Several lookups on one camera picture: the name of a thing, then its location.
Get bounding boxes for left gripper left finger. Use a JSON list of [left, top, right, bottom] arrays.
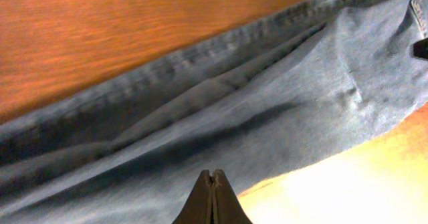
[[173, 170, 212, 224]]

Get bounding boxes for blue denim jeans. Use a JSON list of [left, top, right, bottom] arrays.
[[1, 0, 427, 223]]

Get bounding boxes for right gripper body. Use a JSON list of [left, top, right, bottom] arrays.
[[411, 38, 428, 60]]

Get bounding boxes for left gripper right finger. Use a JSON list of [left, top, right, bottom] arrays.
[[211, 169, 251, 224]]

